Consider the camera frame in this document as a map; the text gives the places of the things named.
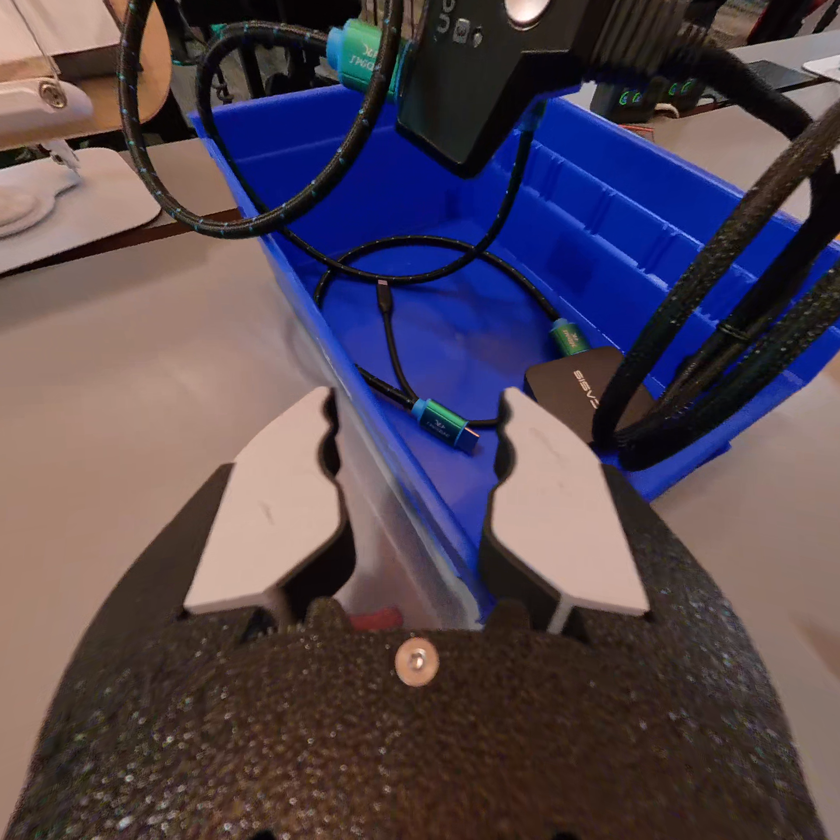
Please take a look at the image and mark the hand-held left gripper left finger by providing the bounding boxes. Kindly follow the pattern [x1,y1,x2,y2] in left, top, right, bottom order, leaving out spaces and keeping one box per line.
[182,386,357,618]

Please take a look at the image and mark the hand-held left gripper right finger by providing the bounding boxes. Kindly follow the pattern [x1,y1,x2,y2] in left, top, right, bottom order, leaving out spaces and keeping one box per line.
[478,387,652,634]

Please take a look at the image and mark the blue plastic bin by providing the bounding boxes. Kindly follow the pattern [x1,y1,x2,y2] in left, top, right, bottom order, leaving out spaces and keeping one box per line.
[189,84,840,624]

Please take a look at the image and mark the thin blue-plug micro USB cable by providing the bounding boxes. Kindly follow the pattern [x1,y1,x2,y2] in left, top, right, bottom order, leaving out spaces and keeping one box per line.
[341,98,549,280]

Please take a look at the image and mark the thick black switch cable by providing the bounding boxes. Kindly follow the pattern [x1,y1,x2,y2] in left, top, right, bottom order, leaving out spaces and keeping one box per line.
[581,26,840,472]

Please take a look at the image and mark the small black adapter box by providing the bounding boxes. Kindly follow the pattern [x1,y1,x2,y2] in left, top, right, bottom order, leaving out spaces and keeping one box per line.
[524,346,654,450]

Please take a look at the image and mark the black flat phone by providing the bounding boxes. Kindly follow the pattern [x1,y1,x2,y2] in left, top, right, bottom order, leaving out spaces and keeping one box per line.
[748,60,818,90]

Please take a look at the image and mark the short braided green-plug HDMI cable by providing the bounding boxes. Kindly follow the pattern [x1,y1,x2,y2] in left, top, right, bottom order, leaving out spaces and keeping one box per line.
[314,238,593,455]

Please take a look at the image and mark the thin black USB cable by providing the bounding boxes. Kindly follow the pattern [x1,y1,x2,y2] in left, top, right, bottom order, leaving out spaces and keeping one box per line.
[375,277,501,427]

